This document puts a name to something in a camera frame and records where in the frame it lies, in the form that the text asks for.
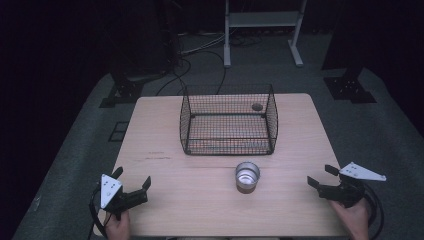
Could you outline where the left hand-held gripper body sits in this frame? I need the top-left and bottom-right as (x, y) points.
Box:
(100, 173), (149, 215)

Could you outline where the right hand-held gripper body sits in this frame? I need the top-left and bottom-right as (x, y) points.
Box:
(317, 161), (388, 209)

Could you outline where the silver metal cup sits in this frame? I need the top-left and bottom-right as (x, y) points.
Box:
(234, 161), (261, 195)

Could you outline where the black wire mesh basket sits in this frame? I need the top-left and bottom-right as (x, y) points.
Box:
(178, 83), (280, 157)

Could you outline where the person's right hand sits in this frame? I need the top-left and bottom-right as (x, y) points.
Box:
(329, 198), (371, 240)

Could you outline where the person's left hand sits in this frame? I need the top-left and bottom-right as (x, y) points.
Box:
(104, 209), (131, 240)

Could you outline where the black metal stand base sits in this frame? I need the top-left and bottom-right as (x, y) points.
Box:
(98, 70), (161, 109)
(322, 65), (378, 105)

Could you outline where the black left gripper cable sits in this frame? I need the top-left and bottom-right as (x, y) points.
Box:
(87, 186), (109, 240)

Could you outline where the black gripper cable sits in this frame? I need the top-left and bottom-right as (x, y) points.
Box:
(87, 186), (109, 240)
(362, 183), (385, 240)

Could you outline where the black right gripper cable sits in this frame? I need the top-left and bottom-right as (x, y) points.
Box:
(362, 183), (385, 240)

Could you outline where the black floor cable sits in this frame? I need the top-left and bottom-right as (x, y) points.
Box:
(155, 49), (228, 97)

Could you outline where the grey floor cable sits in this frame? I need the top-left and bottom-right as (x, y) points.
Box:
(179, 32), (228, 56)

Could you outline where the white metal desk frame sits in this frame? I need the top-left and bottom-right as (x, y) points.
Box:
(223, 0), (308, 69)

